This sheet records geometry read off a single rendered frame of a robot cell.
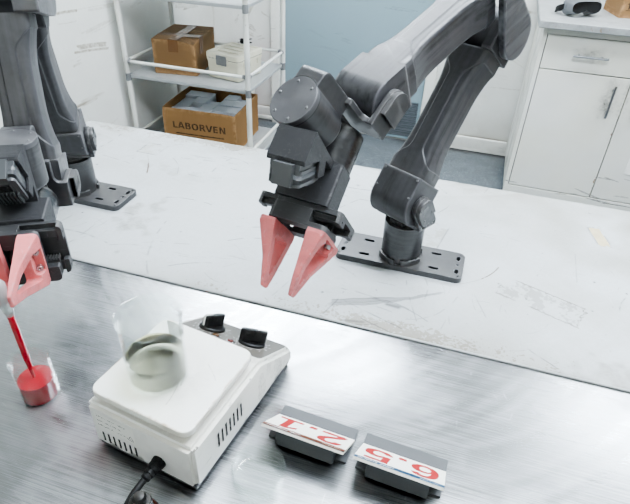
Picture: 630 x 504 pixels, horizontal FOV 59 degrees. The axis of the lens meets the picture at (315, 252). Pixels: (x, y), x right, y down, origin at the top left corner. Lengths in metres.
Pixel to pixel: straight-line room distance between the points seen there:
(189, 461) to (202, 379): 0.08
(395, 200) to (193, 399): 0.40
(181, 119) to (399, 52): 2.28
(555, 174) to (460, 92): 2.21
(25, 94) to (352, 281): 0.51
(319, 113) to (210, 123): 2.27
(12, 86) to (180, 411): 0.46
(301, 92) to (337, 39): 2.90
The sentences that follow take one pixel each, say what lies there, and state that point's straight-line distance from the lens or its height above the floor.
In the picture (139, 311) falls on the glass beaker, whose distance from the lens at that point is 0.57.
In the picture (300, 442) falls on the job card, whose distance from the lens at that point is 0.61.
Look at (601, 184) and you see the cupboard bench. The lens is 3.04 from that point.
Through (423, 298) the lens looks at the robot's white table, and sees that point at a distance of 0.83.
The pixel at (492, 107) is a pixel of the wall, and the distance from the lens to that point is 3.47.
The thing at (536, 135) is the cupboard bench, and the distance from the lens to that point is 2.91.
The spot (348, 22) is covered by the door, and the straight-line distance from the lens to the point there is 3.45.
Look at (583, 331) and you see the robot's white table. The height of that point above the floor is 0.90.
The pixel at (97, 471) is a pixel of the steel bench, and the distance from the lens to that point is 0.65.
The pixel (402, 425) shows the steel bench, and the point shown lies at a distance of 0.66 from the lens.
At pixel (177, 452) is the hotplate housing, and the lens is 0.57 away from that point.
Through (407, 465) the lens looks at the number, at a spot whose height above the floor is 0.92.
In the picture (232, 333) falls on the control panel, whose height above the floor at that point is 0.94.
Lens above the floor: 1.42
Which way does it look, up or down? 35 degrees down
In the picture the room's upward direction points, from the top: 2 degrees clockwise
